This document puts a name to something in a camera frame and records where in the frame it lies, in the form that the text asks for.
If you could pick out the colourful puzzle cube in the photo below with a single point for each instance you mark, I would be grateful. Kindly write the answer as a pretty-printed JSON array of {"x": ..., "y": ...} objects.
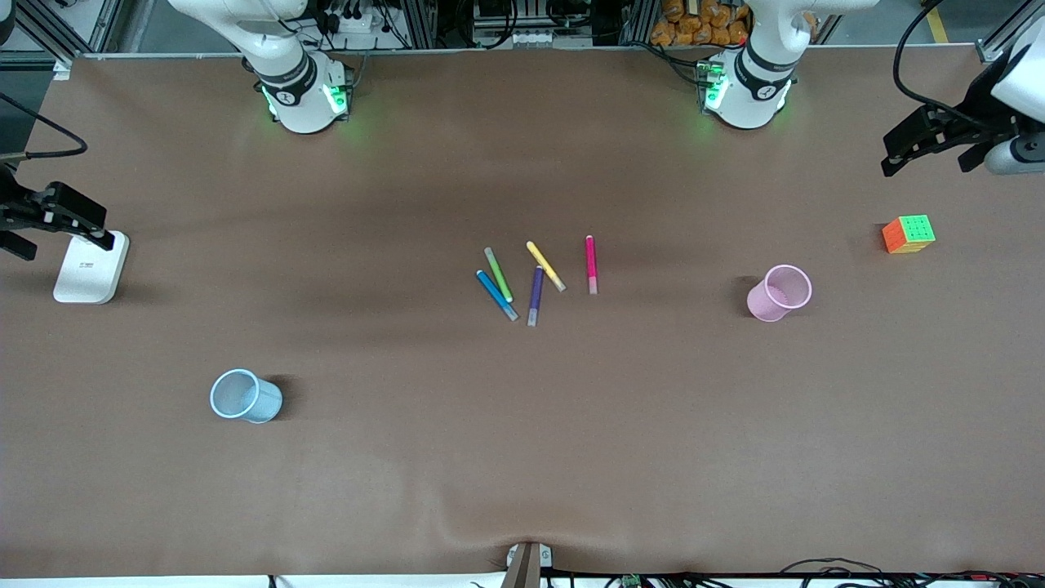
[{"x": 914, "y": 233}]

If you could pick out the green marker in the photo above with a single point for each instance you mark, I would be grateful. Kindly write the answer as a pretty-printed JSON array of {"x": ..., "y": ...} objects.
[{"x": 498, "y": 273}]

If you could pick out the aluminium frame post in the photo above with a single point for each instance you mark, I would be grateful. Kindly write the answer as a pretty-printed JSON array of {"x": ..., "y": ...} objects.
[
  {"x": 106, "y": 24},
  {"x": 1000, "y": 41}
]

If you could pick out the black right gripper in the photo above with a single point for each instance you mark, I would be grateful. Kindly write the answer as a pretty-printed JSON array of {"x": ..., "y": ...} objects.
[{"x": 11, "y": 207}]

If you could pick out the bag of orange snacks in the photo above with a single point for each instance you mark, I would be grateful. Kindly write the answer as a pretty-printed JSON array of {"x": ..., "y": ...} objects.
[{"x": 694, "y": 24}]

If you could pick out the pink mesh cup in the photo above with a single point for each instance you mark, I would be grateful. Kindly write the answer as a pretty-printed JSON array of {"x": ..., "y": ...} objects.
[{"x": 767, "y": 306}]

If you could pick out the blue marker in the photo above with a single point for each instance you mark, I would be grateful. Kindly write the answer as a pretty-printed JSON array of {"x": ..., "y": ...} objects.
[{"x": 495, "y": 294}]

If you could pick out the white stand with pole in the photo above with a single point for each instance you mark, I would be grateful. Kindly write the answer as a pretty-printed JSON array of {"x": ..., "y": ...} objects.
[{"x": 86, "y": 278}]

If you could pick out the purple marker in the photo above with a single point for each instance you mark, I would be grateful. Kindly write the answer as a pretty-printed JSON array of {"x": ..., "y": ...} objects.
[{"x": 535, "y": 294}]

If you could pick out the white power strip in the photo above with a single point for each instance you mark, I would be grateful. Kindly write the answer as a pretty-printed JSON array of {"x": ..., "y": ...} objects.
[{"x": 351, "y": 23}]

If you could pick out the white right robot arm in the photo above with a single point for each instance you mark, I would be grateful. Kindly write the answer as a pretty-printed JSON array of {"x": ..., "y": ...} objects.
[{"x": 302, "y": 106}]

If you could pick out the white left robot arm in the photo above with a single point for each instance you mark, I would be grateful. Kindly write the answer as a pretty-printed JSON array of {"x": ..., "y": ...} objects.
[{"x": 747, "y": 98}]

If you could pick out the light blue mesh cup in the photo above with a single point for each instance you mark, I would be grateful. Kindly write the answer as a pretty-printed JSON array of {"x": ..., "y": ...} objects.
[{"x": 261, "y": 404}]

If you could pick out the pink marker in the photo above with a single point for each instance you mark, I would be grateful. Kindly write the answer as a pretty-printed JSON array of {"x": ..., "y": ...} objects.
[{"x": 591, "y": 261}]

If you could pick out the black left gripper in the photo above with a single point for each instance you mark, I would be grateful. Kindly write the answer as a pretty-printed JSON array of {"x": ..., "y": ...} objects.
[{"x": 976, "y": 112}]

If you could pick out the yellow marker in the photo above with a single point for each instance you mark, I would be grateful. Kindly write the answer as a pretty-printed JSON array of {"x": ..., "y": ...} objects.
[{"x": 544, "y": 265}]

